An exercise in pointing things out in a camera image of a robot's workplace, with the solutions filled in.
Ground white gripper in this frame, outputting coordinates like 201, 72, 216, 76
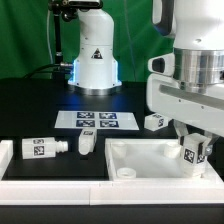
146, 53, 224, 156

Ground white square table top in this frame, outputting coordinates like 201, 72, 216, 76
105, 138, 223, 185

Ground white paper marker sheet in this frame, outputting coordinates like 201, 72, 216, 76
55, 111, 139, 130

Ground green backdrop curtain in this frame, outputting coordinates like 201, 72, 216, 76
0, 0, 173, 82

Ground white U-shaped obstacle frame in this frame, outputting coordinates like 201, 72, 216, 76
0, 141, 224, 205

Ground black cables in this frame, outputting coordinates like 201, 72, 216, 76
21, 63, 73, 80

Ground black camera stand pole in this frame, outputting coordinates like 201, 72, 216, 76
47, 0, 103, 81

